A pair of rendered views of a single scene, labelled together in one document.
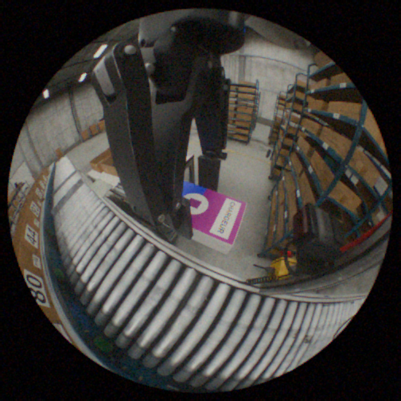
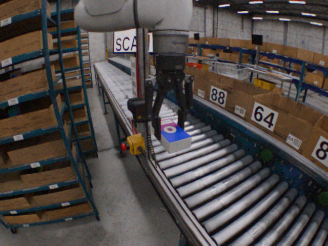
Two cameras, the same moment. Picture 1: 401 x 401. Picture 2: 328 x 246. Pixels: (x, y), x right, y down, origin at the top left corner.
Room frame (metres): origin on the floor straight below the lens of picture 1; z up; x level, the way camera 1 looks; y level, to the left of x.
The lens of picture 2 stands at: (0.45, 0.24, 1.30)
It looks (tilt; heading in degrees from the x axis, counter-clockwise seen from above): 27 degrees down; 217
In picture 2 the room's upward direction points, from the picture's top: straight up
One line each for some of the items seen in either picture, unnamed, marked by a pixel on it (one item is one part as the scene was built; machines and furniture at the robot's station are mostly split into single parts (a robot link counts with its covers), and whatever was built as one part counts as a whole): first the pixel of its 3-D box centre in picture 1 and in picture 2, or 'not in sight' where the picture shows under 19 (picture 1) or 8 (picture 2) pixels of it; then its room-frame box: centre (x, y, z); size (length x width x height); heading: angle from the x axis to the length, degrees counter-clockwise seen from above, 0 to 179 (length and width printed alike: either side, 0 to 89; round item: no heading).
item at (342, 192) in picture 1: (335, 177); (29, 113); (0.37, -0.86, 0.99); 0.40 x 0.30 x 0.10; 149
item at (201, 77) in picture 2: not in sight; (205, 83); (-0.89, -0.29, 0.96); 0.39 x 0.29 x 0.17; 62
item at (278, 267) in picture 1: (274, 266); (136, 148); (0.03, -0.23, 0.84); 0.15 x 0.09 x 0.07; 63
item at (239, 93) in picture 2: not in sight; (239, 96); (-0.71, 0.05, 0.97); 0.39 x 0.29 x 0.17; 63
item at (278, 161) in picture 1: (294, 130); not in sight; (1.86, -1.69, 0.98); 0.98 x 0.49 x 1.96; 150
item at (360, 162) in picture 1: (348, 152); (21, 82); (0.37, -0.86, 1.19); 0.40 x 0.30 x 0.10; 153
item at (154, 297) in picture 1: (145, 310); (229, 183); (-0.13, 0.20, 0.72); 0.52 x 0.05 x 0.05; 153
